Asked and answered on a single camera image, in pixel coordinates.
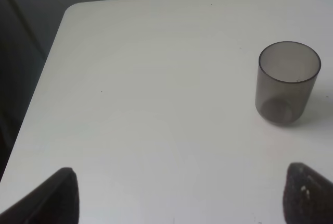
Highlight grey translucent plastic cup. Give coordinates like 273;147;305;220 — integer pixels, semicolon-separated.
255;41;322;125

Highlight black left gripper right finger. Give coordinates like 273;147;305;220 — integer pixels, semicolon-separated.
283;163;332;224

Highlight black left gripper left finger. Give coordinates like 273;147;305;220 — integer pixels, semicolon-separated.
1;167;80;223

